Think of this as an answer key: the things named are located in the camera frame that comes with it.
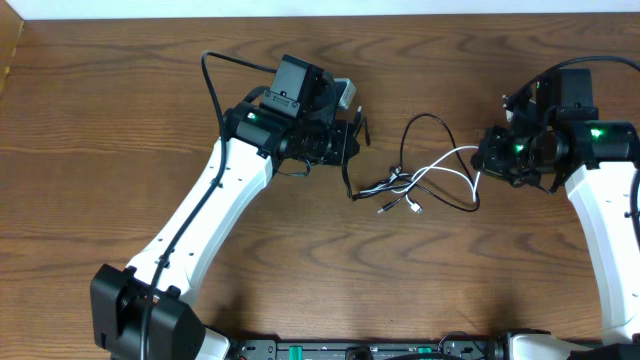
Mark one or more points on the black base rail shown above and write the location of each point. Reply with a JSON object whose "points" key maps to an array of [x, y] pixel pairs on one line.
{"points": [[454, 345]]}

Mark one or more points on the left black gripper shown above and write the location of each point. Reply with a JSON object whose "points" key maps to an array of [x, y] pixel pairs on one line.
{"points": [[344, 133]]}

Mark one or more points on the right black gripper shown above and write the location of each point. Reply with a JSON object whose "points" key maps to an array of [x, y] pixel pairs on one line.
{"points": [[487, 158]]}

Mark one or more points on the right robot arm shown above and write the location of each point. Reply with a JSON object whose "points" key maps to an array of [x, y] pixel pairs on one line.
{"points": [[554, 129]]}

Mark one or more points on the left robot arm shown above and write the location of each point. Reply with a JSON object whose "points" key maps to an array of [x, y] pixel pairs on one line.
{"points": [[145, 311]]}

